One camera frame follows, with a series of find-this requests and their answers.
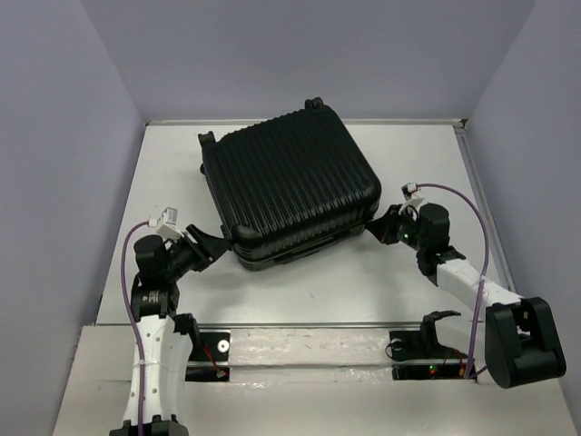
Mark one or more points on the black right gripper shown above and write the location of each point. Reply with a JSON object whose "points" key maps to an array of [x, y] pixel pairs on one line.
{"points": [[382, 227]]}

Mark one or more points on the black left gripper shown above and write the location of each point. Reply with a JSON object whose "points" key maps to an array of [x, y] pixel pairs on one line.
{"points": [[211, 247]]}

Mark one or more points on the black hard-shell suitcase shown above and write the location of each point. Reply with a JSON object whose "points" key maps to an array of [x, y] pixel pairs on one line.
{"points": [[290, 186]]}

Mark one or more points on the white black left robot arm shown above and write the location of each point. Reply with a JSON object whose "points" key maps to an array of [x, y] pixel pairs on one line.
{"points": [[164, 338]]}

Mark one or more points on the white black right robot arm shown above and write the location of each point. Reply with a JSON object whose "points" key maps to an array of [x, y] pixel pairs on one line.
{"points": [[521, 342]]}

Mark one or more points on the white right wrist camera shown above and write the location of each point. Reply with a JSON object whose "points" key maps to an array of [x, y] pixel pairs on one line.
{"points": [[412, 194]]}

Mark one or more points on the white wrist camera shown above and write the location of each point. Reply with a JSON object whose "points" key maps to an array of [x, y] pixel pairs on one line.
{"points": [[169, 222], [412, 194]]}

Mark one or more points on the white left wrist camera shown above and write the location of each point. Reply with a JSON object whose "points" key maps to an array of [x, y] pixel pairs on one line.
{"points": [[169, 222]]}

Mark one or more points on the aluminium mounting rail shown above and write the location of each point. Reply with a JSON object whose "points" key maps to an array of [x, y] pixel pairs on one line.
{"points": [[309, 325]]}

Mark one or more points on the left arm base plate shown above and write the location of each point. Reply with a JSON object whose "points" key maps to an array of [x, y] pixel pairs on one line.
{"points": [[204, 354]]}

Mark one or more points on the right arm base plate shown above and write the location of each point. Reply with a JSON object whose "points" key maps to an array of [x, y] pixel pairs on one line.
{"points": [[436, 349]]}

